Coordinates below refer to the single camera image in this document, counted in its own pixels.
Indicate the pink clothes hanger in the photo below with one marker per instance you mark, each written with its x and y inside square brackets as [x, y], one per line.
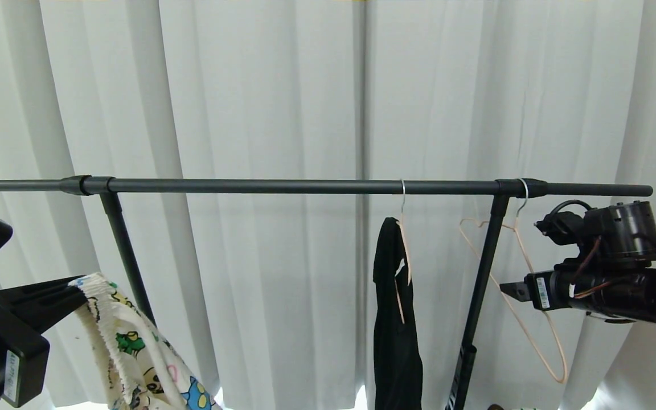
[533, 341]
[407, 256]

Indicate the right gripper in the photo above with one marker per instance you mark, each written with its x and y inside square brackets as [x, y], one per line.
[607, 293]

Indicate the white curtain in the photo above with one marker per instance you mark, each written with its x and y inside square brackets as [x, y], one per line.
[248, 85]

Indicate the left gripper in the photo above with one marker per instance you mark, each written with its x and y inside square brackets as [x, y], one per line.
[20, 364]

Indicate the black clothes rack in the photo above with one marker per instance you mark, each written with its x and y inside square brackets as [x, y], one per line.
[305, 186]

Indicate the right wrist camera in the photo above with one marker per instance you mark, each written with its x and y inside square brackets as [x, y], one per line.
[561, 228]

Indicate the cream printed garment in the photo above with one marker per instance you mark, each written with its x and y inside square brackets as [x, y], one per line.
[128, 341]

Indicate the black garment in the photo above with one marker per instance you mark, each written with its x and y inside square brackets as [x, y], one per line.
[396, 353]

